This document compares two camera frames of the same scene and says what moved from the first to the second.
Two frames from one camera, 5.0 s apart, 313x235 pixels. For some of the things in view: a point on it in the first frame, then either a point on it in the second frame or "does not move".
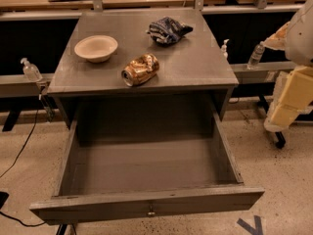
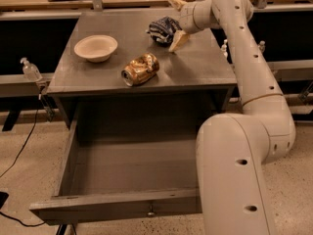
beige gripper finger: [278, 39] → [178, 40]
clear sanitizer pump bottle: [30, 70] does not move
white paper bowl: [96, 48] does not move
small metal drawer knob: [151, 211] does not move
